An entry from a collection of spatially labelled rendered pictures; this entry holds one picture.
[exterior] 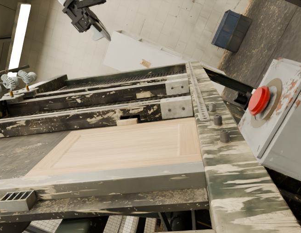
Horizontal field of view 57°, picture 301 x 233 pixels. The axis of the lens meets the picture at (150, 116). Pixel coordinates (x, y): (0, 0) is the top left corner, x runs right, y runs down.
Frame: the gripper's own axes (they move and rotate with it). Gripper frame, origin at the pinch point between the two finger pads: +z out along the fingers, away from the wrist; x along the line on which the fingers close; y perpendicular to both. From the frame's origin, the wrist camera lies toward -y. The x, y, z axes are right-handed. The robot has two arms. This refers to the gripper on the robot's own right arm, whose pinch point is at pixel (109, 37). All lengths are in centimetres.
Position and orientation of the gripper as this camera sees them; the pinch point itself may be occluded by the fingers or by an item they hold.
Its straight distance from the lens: 117.6
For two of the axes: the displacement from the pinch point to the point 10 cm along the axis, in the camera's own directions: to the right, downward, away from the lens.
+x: -1.2, 3.4, -9.3
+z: 6.5, 7.3, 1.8
